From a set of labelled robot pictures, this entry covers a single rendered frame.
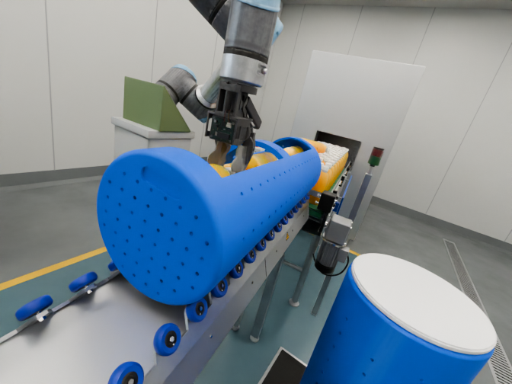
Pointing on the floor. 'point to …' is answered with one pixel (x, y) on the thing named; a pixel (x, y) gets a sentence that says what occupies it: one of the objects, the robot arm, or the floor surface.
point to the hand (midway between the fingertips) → (228, 174)
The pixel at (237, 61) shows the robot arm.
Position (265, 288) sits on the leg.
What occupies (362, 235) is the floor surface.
